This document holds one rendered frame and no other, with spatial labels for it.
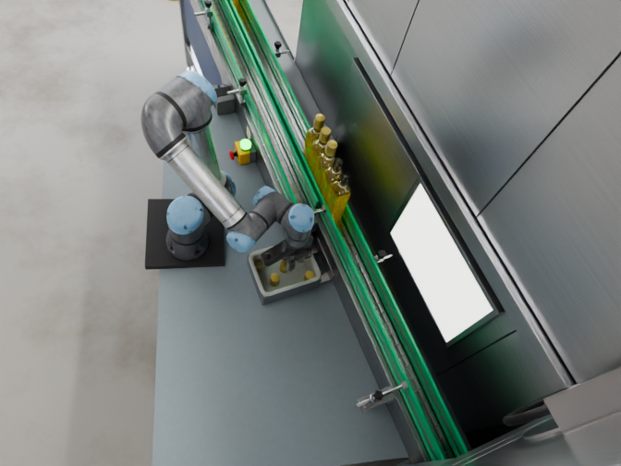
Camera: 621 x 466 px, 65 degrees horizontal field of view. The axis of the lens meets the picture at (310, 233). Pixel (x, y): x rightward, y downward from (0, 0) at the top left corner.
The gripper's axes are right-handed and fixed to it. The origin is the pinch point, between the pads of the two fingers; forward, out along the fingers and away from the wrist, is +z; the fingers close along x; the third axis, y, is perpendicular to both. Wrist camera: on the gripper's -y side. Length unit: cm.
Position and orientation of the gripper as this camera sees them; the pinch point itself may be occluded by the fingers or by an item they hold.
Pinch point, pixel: (285, 264)
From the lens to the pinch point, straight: 171.0
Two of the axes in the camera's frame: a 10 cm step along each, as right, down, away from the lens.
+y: 9.2, -2.6, 2.8
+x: -3.6, -8.5, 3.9
